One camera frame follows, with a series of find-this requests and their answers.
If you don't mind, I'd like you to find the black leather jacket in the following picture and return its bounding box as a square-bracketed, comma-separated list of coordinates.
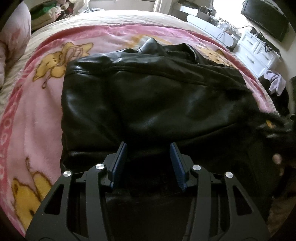
[60, 39, 292, 172]

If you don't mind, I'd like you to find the pile of folded clothes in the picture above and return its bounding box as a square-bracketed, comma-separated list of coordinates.
[30, 1, 90, 31]

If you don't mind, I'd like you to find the pink bear print blanket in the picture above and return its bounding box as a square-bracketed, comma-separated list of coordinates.
[1, 23, 276, 236]

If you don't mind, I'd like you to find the lilac cloth on floor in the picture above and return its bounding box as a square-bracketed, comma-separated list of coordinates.
[264, 70, 286, 96]

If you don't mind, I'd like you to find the white drawer dresser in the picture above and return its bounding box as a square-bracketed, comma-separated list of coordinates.
[233, 32, 281, 78]

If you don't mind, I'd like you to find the white rounded side cabinet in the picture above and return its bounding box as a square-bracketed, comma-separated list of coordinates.
[187, 15, 238, 48]

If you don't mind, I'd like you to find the beige bed cover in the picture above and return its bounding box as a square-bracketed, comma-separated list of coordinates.
[0, 9, 209, 117]

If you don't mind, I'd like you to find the pink quilted duvet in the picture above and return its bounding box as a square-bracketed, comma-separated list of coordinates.
[1, 2, 31, 86]

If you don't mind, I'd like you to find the black wall television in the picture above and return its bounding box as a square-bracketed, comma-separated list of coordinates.
[241, 0, 288, 42]

